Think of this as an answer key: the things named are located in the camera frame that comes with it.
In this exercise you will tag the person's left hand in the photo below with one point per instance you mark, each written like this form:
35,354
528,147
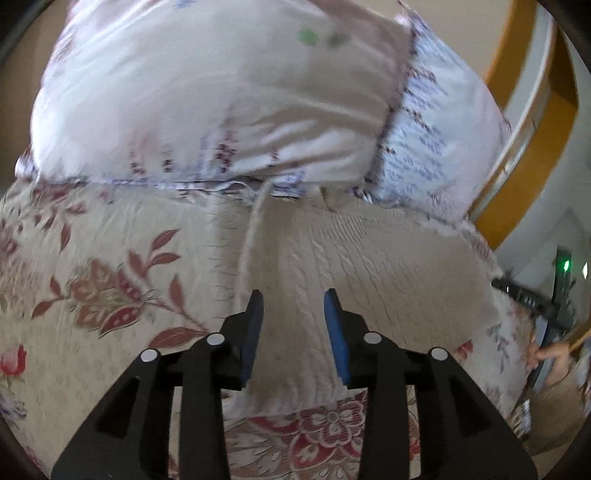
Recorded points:
564,358

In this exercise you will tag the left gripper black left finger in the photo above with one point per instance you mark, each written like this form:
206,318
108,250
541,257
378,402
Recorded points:
126,435

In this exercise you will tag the floral bedspread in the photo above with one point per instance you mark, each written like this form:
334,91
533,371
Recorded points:
91,276

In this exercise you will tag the pink lavender-print pillow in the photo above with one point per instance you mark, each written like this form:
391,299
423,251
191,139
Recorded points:
228,95

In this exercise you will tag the cream knit sweater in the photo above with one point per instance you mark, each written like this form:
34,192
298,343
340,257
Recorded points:
414,279

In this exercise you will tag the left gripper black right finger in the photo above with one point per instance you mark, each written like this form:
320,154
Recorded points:
462,435

